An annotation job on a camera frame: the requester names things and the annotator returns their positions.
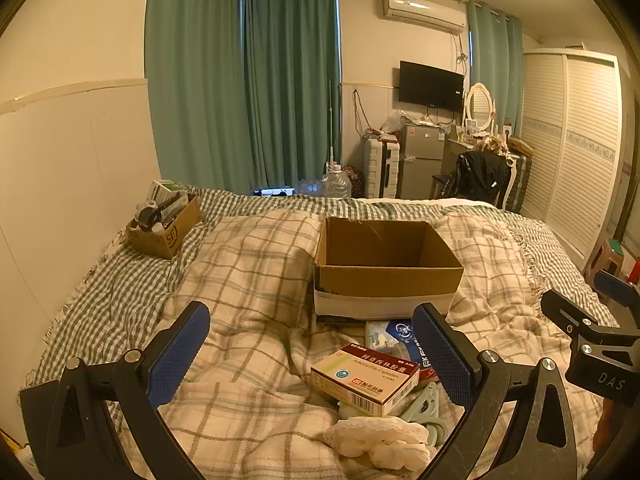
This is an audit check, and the small cardboard box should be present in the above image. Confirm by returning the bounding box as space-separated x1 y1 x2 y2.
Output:
126 192 203 260

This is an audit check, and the light blue plastic hanger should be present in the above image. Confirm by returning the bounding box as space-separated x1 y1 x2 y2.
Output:
400 382 453 448

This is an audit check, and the green white carton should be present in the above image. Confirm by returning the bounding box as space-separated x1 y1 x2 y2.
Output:
148 179 188 206

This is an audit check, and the dressing table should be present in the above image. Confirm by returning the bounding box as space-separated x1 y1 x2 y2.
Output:
440 134 493 188

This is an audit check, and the cluster of empty clear bottles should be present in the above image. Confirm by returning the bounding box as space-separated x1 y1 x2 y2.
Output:
294 177 326 197

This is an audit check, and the blue white plastic packet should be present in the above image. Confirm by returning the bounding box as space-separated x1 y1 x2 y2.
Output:
365 317 432 361

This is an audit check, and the white louvred wardrobe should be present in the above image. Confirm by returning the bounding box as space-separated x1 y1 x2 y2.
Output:
514 47 632 271

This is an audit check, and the dark patterned bag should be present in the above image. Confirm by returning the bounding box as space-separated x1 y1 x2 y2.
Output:
344 165 366 199

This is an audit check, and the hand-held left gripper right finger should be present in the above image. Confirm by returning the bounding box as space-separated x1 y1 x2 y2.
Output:
412 302 597 480

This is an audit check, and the green gingham bedsheet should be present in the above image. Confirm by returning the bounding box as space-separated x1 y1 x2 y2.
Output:
17 185 621 411

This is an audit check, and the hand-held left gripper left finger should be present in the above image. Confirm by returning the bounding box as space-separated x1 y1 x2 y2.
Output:
44 301 211 480

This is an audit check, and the white mop pole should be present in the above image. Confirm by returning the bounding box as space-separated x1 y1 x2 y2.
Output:
327 80 337 171

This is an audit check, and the beige plaid blanket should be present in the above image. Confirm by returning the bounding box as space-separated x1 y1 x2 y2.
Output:
107 207 608 480

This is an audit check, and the white chair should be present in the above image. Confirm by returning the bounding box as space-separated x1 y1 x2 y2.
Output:
432 152 517 211

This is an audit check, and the crumpled white cloth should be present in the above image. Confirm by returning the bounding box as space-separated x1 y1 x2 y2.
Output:
322 416 433 472

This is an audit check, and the plastic stool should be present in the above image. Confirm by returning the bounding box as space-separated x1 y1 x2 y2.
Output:
582 238 626 286

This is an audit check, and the grey mini fridge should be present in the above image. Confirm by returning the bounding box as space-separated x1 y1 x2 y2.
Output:
400 124 448 201

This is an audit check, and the orange white medicine box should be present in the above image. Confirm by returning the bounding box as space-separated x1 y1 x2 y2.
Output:
311 343 420 418

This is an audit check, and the wide green curtain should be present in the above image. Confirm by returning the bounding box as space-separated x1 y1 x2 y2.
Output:
145 0 248 196
240 0 343 193

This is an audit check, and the narrow green curtain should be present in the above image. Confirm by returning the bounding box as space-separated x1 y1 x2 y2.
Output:
465 0 523 142

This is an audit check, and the black round gadget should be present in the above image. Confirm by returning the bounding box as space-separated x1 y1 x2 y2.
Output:
136 201 166 227

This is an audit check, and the white ribbed suitcase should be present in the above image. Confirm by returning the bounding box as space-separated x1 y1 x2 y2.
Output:
363 137 402 199

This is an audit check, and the black jacket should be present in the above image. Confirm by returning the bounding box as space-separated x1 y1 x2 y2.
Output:
442 150 511 206

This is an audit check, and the white air conditioner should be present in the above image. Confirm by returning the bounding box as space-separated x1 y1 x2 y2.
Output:
376 0 467 35

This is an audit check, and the white oval mirror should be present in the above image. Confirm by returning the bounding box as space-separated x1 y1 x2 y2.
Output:
464 82 497 133

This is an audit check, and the large clear water bottle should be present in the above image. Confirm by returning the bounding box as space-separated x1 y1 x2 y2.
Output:
322 164 352 200

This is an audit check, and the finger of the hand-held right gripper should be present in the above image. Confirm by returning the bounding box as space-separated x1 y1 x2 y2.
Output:
540 288 640 343
594 269 640 307

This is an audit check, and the large cardboard box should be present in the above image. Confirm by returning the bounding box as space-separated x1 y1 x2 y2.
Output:
313 217 465 323

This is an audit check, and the black wall television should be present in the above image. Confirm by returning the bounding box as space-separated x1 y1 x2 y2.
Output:
398 60 465 112

